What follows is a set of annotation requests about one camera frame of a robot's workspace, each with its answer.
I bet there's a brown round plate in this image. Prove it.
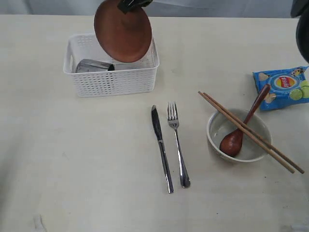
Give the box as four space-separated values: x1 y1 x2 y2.
94 0 152 63

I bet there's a shiny metal cup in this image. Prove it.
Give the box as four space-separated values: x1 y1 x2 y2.
75 59 115 73

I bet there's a white plastic perforated basket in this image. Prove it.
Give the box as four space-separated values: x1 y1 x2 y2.
63 33 159 97

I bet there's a silver table knife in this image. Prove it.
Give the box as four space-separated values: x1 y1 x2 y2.
151 105 174 194

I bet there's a silver metal fork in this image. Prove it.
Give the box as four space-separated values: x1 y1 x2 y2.
167 101 191 188

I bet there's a white ceramic bowl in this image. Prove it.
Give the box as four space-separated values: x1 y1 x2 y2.
206 111 272 163

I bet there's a brown wooden spoon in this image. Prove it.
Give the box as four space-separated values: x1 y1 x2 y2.
220 84 271 157

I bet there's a blue chip bag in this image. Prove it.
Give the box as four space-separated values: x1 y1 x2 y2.
253 66 309 111

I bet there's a wooden chopstick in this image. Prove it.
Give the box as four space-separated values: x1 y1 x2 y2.
198 91 295 174
202 91 305 174

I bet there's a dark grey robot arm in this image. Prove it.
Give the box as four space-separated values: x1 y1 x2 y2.
117 0 309 62

